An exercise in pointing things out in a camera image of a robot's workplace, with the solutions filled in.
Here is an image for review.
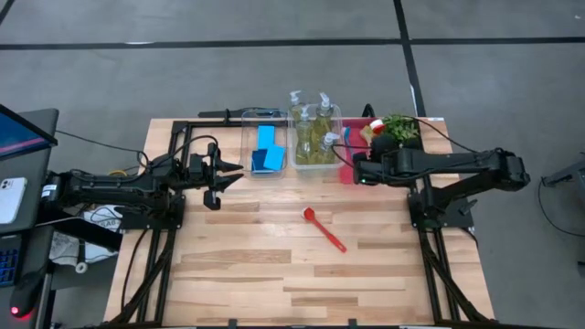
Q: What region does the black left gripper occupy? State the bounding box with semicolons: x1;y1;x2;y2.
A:
203;142;245;211

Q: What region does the white smartphone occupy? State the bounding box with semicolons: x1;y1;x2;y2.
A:
0;176;28;226

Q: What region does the black aluminium table frame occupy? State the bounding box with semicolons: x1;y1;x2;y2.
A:
103;107;497;329

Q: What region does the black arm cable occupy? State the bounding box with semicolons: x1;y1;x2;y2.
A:
134;133;219;173
331;143;367;171

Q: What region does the clear pump soap bottle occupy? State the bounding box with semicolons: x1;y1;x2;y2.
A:
314;92;334;136
295;105;314;165
288;90;303;121
318;131;342;165

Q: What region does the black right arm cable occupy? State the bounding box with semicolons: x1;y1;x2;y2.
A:
331;143;367;171

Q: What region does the black keyboard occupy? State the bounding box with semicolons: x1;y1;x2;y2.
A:
0;235;23;289

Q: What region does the blue sponge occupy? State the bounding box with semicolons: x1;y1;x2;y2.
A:
262;144;287;172
250;148;271;175
256;124;277;152

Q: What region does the grey computer desk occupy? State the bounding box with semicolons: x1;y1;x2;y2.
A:
0;226;56;329

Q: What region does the green potted plant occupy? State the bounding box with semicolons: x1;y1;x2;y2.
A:
381;113;422;143

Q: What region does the laptop screen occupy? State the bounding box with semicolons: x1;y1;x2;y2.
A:
0;103;59;162

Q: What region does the black stand leg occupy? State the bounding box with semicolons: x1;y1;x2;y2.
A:
541;153;585;188

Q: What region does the blue dish brush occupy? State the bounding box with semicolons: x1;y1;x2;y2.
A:
341;126;354;157

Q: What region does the black computer mouse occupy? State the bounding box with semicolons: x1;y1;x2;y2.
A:
8;271;46;320

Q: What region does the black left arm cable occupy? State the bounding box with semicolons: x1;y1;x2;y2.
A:
134;133;219;173

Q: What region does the red plastic bin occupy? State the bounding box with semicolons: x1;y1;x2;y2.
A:
337;117;389;185

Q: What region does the white plastic bag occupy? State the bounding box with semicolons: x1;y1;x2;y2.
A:
48;205;123;267

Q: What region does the clear plastic sponge bin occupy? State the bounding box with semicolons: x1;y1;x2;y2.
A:
239;109;289;180

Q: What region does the clear plastic soap bin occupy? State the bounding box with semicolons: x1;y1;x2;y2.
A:
287;102;345;171

